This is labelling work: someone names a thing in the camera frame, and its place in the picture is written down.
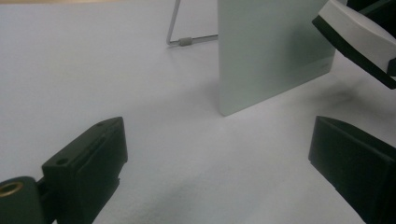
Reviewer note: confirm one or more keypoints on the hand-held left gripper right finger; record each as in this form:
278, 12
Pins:
355, 161

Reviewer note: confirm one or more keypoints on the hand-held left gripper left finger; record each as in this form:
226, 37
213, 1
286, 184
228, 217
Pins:
90, 168

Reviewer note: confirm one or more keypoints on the pale green glass whiteboard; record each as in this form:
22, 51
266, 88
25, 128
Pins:
264, 56

